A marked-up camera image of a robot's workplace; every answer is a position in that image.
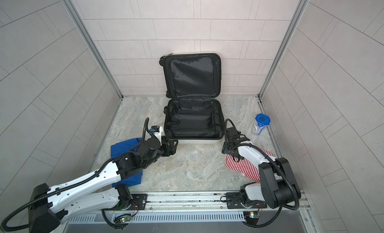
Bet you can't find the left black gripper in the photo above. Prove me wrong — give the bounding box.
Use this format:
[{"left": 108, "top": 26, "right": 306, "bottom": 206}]
[{"left": 141, "top": 140, "right": 181, "bottom": 169}]

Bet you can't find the red white striped cloth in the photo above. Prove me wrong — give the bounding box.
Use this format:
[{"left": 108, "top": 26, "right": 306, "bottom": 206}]
[{"left": 223, "top": 146, "right": 276, "bottom": 183}]

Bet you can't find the clear cup blue lid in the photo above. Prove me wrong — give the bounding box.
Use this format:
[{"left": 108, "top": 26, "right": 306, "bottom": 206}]
[{"left": 253, "top": 113, "right": 271, "bottom": 135}]

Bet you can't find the black suitcase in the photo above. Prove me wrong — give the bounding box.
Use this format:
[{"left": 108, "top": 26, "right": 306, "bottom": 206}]
[{"left": 159, "top": 52, "right": 225, "bottom": 141}]

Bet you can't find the blue t-shirt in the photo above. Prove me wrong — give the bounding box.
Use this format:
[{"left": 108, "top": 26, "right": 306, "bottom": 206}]
[{"left": 110, "top": 137, "right": 144, "bottom": 188}]

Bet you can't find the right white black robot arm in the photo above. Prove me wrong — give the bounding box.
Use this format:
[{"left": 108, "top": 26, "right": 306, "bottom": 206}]
[{"left": 222, "top": 118, "right": 301, "bottom": 210}]

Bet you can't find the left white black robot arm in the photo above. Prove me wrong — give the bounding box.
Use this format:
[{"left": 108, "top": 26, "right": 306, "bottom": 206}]
[{"left": 1, "top": 118, "right": 179, "bottom": 233}]

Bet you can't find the right small circuit board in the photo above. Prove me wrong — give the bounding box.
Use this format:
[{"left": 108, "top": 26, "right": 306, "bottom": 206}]
[{"left": 243, "top": 211, "right": 261, "bottom": 226}]

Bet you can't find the small circuit board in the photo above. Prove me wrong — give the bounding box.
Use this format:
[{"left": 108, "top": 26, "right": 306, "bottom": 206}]
[
  {"left": 243, "top": 211, "right": 261, "bottom": 226},
  {"left": 114, "top": 214, "right": 134, "bottom": 225}
]

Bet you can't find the left small circuit board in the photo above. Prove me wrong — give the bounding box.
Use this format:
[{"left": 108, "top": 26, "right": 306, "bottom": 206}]
[{"left": 114, "top": 214, "right": 134, "bottom": 225}]

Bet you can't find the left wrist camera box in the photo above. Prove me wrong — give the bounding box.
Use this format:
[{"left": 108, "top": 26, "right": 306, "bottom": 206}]
[{"left": 151, "top": 125, "right": 164, "bottom": 142}]

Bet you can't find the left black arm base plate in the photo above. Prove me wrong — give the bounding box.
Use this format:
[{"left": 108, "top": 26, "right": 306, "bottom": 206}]
[{"left": 115, "top": 194, "right": 148, "bottom": 211}]

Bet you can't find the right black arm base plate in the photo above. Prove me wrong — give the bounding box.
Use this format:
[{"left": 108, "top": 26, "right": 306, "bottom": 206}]
[{"left": 225, "top": 192, "right": 268, "bottom": 209}]

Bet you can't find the aluminium mounting rail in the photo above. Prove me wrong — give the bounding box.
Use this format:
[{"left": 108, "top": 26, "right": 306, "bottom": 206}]
[{"left": 61, "top": 189, "right": 313, "bottom": 223}]

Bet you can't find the right aluminium corner post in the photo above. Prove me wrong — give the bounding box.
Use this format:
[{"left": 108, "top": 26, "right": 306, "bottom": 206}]
[{"left": 259, "top": 0, "right": 309, "bottom": 99}]

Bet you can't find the aluminium corner post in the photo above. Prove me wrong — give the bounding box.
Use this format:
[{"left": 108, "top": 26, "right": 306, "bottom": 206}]
[
  {"left": 259, "top": 0, "right": 309, "bottom": 99},
  {"left": 61, "top": 0, "right": 123, "bottom": 100}
]

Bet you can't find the left aluminium corner post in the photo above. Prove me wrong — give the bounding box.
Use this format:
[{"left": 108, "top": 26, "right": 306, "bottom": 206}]
[{"left": 61, "top": 0, "right": 123, "bottom": 100}]

